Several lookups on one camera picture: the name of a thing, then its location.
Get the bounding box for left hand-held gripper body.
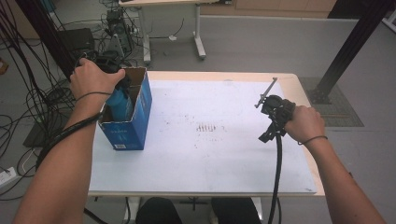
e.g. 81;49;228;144
92;54;123;75

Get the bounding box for grey electronic device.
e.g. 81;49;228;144
106;8;134;59

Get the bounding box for white power strip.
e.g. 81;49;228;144
0;166;18;189

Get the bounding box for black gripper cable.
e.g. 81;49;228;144
35;111;104;172
267;134;284;224

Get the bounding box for black metal post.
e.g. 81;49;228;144
306;0;396;105
15;0;78;80

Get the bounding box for blue cardboard box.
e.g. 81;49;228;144
97;66;153;151

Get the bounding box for wooden cabinet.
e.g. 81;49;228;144
199;0;339;19

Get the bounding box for white whiteboard table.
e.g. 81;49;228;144
88;70;327;198

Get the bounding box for white table mat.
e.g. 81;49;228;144
89;79;318;194

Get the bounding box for person's black pants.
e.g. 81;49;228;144
134;196;262;224

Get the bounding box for tangle of black floor cables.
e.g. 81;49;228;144
0;0;76;200

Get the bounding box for black wrist band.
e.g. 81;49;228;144
75;91;113;103
297;134;329;147

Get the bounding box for person's left hand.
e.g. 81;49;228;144
69;58;126;105

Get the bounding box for blue spray bottle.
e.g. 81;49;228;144
106;87;135;122

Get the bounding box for dark floor grate mat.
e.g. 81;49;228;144
298;77;365;128

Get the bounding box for black equipment case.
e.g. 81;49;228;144
57;27;96;55

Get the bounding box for white-legged desk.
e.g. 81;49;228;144
119;0;233;64

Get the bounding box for white table leg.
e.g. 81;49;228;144
123;196;142;224
251;197;264;222

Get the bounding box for person's right hand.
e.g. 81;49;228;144
284;105;327;147

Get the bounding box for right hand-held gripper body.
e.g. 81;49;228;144
254;77;297;144

